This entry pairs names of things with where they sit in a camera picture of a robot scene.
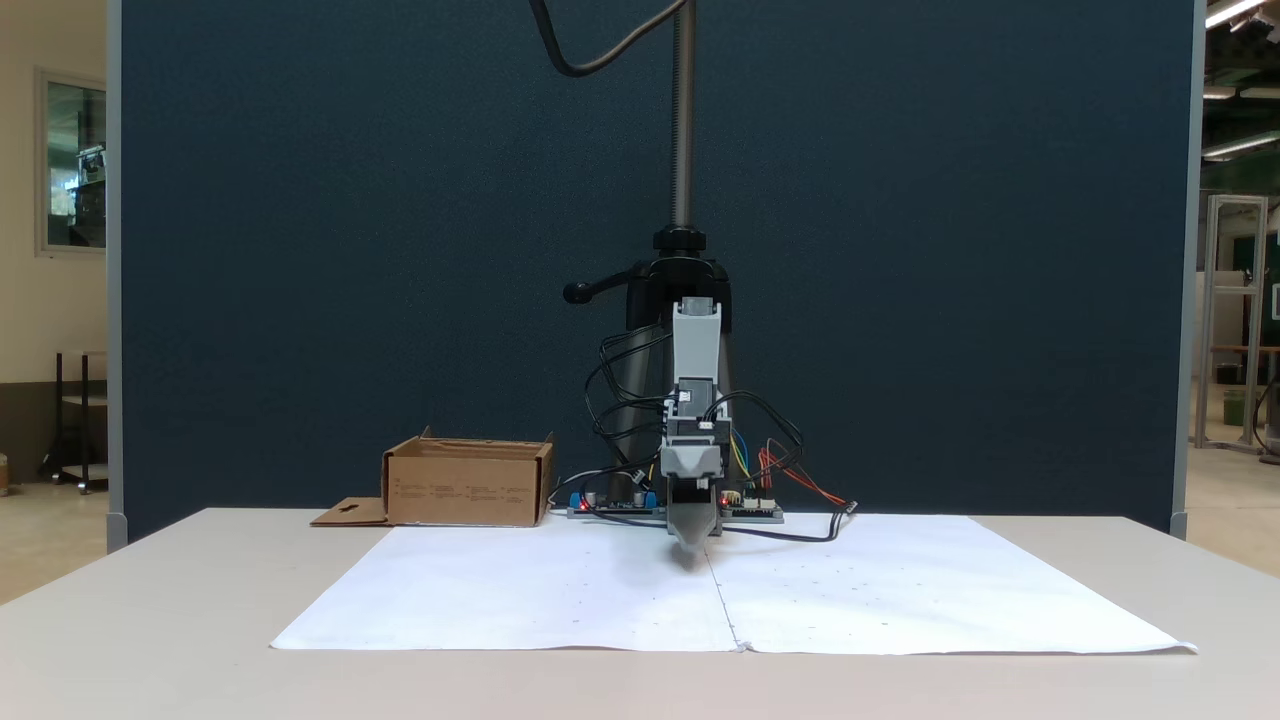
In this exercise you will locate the blue circuit board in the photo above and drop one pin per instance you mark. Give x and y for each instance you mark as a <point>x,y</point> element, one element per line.
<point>610,505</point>

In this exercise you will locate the black camera stand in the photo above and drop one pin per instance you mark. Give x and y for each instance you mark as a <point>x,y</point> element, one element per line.
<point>683,120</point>

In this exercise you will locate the fluorescent ceiling light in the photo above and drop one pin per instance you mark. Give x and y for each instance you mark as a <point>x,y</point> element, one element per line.
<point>1235,10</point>
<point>1240,147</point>

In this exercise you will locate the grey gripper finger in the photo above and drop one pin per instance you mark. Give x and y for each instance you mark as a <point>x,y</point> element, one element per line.
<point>708,520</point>
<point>682,522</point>

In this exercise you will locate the brown cardboard box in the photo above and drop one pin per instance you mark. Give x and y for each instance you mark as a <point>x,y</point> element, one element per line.
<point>465,490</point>

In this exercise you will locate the black shelf cart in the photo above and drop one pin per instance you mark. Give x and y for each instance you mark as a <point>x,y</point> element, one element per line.
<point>80,420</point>

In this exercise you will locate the white paper sheet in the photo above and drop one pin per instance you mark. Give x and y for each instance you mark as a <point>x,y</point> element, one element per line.
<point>520,590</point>
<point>950,590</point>

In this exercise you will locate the dark blue partition panel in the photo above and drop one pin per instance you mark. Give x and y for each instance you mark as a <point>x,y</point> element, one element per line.
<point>350,250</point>

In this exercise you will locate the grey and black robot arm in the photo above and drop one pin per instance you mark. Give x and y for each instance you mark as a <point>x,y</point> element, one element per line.
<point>695,350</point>

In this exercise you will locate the aluminium profile frame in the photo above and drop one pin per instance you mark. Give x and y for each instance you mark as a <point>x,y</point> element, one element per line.
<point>1215,320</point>

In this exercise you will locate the framed wall window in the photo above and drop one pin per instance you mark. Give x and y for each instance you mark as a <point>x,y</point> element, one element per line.
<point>75,160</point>

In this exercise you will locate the green bin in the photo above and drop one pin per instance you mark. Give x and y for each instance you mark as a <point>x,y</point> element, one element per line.
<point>1235,408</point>

